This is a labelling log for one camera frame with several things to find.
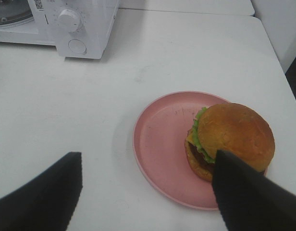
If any pink round plate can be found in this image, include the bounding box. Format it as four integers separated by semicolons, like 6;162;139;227
133;91;229;210

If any glass microwave turntable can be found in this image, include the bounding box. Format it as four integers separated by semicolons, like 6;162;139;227
0;0;33;25

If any round white door button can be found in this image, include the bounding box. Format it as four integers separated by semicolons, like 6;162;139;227
68;39;86;54

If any burger with lettuce and cheese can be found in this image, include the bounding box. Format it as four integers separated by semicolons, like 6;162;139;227
184;103;275;182

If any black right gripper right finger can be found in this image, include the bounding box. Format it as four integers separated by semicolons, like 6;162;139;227
212;150;296;231

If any white microwave oven body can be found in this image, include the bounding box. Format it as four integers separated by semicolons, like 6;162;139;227
0;0;120;59

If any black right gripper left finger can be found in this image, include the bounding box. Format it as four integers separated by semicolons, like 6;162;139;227
0;152;83;231

